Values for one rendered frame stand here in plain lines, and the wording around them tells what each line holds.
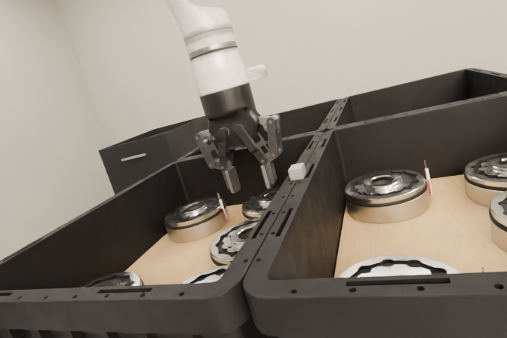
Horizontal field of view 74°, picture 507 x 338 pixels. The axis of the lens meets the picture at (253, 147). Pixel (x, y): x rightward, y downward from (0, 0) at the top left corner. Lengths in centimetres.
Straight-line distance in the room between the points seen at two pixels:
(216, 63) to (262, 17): 329
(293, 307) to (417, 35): 356
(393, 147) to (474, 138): 10
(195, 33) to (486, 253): 40
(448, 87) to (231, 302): 82
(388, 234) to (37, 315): 34
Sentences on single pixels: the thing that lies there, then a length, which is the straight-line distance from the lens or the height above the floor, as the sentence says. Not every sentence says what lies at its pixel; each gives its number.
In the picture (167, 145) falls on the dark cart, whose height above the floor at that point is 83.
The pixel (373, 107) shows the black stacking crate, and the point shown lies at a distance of 93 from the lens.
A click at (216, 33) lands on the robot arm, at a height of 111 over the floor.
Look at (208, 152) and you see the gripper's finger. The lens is 52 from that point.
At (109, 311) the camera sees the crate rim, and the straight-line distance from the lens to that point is 25.
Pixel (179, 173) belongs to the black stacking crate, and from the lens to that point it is 65.
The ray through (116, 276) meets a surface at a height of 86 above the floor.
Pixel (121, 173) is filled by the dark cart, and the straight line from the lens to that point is 209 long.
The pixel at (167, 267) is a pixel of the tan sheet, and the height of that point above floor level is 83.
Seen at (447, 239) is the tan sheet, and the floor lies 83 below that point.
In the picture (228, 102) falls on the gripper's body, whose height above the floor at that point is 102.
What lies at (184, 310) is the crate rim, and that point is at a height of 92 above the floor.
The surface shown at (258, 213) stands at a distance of 47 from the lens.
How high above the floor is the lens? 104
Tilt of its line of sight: 11 degrees down
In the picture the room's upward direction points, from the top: 16 degrees counter-clockwise
